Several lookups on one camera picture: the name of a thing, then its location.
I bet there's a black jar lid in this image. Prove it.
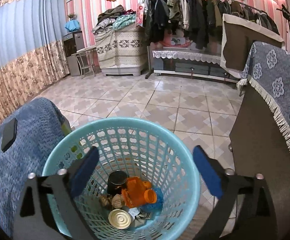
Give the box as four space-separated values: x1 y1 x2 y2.
107 170 129 197

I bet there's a blue plastic wrapper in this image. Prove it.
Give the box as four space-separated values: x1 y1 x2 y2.
141 187 164 212

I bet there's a black phone case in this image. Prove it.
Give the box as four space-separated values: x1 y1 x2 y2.
1 118 18 152

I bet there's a blue fuzzy table cover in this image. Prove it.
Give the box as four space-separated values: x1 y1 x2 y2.
0 98 66 237

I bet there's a light blue mesh basket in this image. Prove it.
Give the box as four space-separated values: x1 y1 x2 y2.
43 118 201 239

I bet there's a blue floral curtain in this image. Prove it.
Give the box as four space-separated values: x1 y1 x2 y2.
0 0 69 124

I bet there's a small metal folding table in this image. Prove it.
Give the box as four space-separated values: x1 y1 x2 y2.
73 46 96 79

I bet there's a grey water dispenser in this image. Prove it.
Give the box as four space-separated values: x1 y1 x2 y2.
62 31 85 76

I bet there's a blue floral fringed cloth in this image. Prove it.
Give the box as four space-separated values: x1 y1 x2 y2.
237 41 290 152

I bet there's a blue covered water bottle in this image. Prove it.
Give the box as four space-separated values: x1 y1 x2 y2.
65 14 81 33

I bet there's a low tv stand lace cover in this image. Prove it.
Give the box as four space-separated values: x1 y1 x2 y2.
151 45 240 84

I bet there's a patterned cloth covered cabinet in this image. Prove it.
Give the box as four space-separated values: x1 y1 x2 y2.
95 24 148 76

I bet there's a pile of folded clothes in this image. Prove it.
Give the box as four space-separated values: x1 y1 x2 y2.
92 5 136 35

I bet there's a black floor stand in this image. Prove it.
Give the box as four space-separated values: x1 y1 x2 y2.
277 4 290 36

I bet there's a clothes rack with garments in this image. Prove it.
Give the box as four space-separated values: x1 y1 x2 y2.
136 0 280 79

